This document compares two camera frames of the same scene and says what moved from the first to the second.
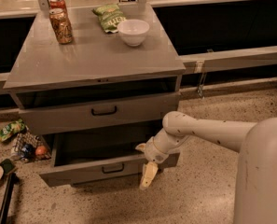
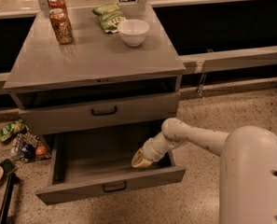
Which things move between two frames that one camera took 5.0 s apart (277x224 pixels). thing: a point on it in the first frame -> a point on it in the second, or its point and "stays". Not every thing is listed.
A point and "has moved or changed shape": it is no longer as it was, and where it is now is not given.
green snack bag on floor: (9, 129) stays
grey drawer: (83, 159) has moved or changed shape
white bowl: (133, 31) stays
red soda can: (58, 3) stays
